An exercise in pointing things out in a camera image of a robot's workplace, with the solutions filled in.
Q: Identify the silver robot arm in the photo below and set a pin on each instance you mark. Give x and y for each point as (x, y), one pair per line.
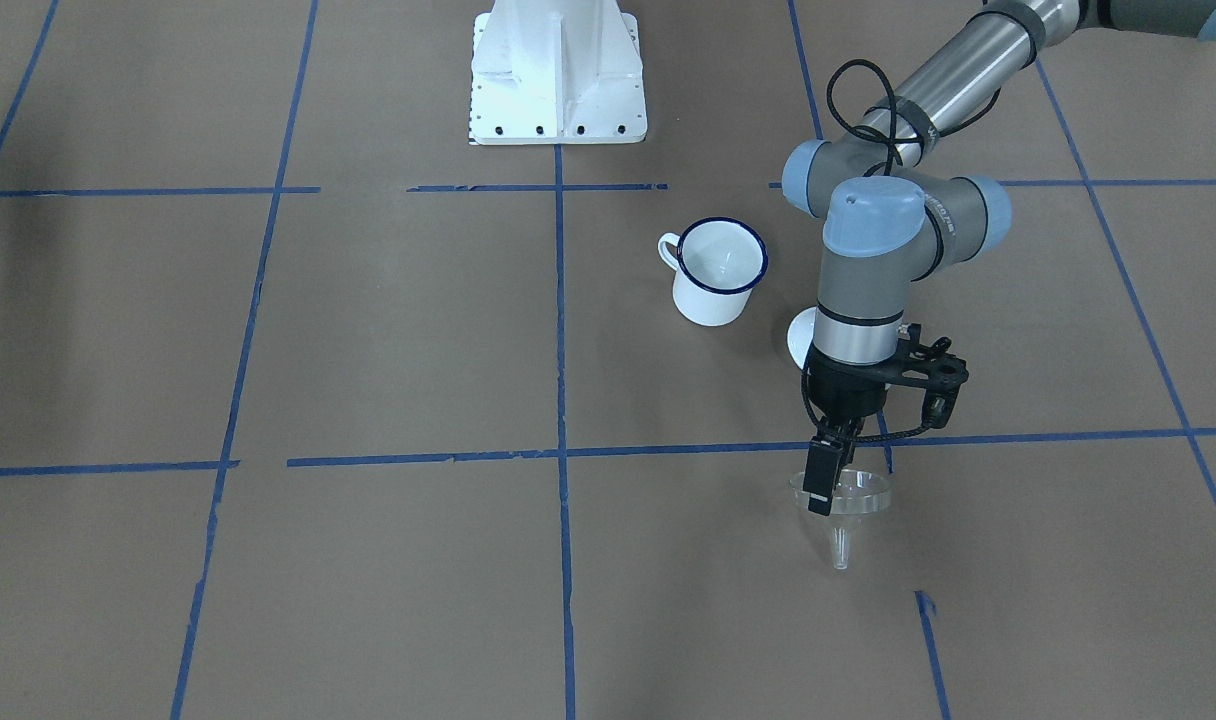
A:
(886, 225)

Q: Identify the white enamel mug blue rim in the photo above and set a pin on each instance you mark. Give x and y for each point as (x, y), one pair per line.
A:
(717, 261)

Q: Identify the white enamel cup lid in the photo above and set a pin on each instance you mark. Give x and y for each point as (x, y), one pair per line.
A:
(799, 335)

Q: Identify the clear plastic funnel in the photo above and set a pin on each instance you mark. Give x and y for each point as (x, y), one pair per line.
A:
(859, 495)

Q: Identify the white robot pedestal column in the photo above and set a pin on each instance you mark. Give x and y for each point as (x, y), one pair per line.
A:
(548, 72)

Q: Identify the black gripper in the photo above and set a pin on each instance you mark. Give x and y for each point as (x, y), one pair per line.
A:
(845, 393)

